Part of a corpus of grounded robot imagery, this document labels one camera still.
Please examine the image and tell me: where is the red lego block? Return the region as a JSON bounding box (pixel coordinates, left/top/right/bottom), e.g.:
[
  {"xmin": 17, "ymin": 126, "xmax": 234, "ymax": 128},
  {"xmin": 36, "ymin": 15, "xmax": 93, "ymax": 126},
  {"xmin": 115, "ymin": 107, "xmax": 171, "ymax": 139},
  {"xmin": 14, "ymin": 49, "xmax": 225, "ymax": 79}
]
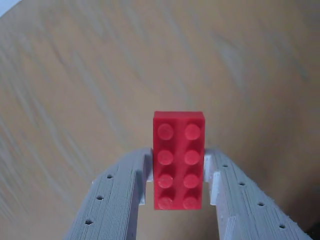
[{"xmin": 152, "ymin": 110, "xmax": 206, "ymax": 212}]

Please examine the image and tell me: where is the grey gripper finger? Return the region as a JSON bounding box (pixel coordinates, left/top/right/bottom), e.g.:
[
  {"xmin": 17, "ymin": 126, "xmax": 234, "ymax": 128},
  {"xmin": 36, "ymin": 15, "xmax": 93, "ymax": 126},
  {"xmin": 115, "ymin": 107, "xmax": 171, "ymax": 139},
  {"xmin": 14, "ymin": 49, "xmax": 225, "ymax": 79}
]
[
  {"xmin": 63, "ymin": 146, "xmax": 154, "ymax": 240},
  {"xmin": 204, "ymin": 148, "xmax": 314, "ymax": 240}
]

